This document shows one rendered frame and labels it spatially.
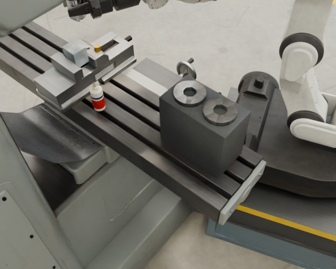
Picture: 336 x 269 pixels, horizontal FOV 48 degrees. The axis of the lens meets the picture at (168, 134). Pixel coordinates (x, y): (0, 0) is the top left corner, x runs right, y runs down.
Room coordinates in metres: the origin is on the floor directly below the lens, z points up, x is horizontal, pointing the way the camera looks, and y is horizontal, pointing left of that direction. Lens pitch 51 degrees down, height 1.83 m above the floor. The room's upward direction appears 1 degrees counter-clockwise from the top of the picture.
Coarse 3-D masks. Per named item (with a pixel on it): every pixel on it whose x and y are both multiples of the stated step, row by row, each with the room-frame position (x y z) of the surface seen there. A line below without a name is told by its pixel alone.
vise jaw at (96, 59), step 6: (84, 42) 1.05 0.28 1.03; (90, 48) 1.02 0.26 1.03; (90, 54) 0.99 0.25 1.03; (96, 54) 0.99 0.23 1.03; (102, 54) 0.99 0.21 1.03; (90, 60) 0.98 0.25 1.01; (96, 60) 0.97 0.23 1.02; (102, 60) 0.98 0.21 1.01; (108, 60) 1.00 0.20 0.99; (96, 66) 0.96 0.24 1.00
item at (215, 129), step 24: (168, 96) 0.71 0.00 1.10; (192, 96) 0.71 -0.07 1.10; (216, 96) 0.71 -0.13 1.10; (168, 120) 0.69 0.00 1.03; (192, 120) 0.63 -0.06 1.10; (216, 120) 0.61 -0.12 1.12; (240, 120) 0.62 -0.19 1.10; (168, 144) 0.69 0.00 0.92; (192, 144) 0.63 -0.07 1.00; (216, 144) 0.58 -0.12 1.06; (240, 144) 0.64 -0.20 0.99; (216, 168) 0.57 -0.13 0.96
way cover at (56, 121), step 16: (0, 112) 0.83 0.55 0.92; (32, 112) 0.89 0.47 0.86; (48, 112) 0.90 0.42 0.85; (16, 128) 0.75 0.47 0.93; (32, 128) 0.79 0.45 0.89; (48, 128) 0.81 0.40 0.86; (64, 128) 0.82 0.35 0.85; (32, 144) 0.68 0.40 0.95; (48, 144) 0.71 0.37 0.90; (64, 144) 0.74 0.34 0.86; (80, 144) 0.75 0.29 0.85; (96, 144) 0.75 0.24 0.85; (48, 160) 0.60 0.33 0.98; (64, 160) 0.64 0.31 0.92; (80, 160) 0.67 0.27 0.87
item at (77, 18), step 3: (69, 3) 0.92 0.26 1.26; (75, 3) 0.92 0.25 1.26; (78, 3) 0.93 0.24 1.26; (81, 3) 0.93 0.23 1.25; (69, 6) 0.92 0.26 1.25; (72, 6) 0.92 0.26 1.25; (81, 15) 0.92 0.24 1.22; (84, 15) 0.93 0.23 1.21; (72, 18) 0.92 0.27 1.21; (75, 18) 0.92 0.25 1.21; (78, 18) 0.92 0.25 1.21; (81, 18) 0.92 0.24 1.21
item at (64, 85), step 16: (112, 32) 1.16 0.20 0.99; (112, 48) 1.07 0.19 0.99; (128, 48) 1.07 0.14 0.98; (64, 64) 0.94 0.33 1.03; (112, 64) 1.01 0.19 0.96; (128, 64) 1.05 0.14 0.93; (48, 80) 0.91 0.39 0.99; (64, 80) 0.91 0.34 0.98; (80, 80) 0.91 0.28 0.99; (96, 80) 0.96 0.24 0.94; (48, 96) 0.88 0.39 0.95; (64, 96) 0.86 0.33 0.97; (80, 96) 0.89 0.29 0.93
